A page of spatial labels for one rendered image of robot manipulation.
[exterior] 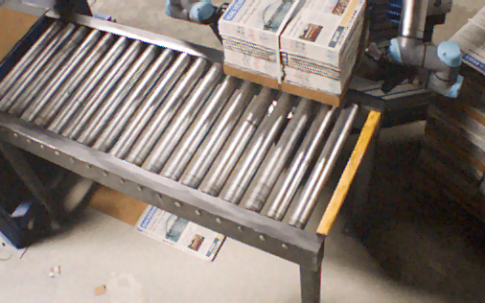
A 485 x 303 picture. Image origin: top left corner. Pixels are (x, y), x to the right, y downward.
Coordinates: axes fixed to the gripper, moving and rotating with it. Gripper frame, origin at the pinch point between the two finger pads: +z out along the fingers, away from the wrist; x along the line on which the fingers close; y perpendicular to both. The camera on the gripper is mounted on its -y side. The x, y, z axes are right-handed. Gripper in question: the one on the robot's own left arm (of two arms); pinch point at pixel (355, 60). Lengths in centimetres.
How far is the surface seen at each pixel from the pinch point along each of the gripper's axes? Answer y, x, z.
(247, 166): -3, 50, 14
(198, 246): -82, 42, 46
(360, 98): 0.2, 15.7, -7.1
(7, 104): -5, 58, 104
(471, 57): 5.7, -12.1, -35.9
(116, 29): 0, 15, 84
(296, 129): -1.9, 33.6, 6.5
